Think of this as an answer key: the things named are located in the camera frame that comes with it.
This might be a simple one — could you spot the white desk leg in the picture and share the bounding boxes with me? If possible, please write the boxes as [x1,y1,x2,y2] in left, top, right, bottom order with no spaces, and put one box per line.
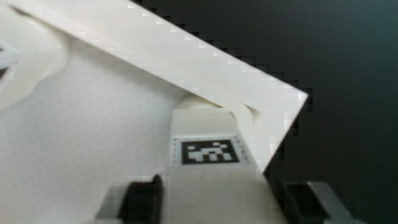
[163,96,287,224]

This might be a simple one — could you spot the white desk top tray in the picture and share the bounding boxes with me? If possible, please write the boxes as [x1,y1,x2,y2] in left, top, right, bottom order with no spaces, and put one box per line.
[0,6,263,224]

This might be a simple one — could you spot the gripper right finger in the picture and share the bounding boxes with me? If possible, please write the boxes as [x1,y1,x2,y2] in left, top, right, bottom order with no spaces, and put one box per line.
[280,181,364,224]

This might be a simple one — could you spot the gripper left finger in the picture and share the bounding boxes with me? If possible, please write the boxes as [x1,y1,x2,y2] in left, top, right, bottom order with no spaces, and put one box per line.
[87,175,163,224]

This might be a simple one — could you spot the white front fence bar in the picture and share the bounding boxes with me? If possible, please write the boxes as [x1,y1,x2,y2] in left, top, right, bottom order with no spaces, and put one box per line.
[1,0,307,166]

